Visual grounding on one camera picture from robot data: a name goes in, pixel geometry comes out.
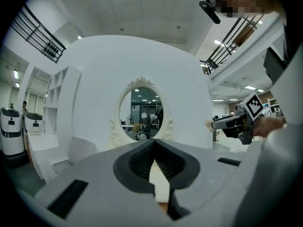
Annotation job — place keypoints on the white desk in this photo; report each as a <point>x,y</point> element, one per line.
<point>47,155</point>

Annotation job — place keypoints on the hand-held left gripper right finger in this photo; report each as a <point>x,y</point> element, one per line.
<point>208,169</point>

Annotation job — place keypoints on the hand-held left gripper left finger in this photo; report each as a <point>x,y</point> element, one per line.
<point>99,197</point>

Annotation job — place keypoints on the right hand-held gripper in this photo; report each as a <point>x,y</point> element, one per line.
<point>254,106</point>

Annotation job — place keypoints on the black head-worn camera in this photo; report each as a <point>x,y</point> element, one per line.
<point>210,12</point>

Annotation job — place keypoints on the person's right hand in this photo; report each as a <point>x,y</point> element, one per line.
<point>264,128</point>

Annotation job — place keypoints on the oval mirror white carved frame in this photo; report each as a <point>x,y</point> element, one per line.
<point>142,112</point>

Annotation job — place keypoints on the person's right forearm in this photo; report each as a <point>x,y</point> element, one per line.
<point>280,122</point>

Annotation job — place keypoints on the black railing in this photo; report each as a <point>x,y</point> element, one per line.
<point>213,64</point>
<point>60,54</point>

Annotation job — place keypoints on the white service robot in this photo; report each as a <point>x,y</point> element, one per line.
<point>34,123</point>
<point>10,126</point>

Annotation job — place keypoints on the white bookshelf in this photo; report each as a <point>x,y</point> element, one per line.
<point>53,96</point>

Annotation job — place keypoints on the black flat device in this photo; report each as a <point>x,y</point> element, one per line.
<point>274,64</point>

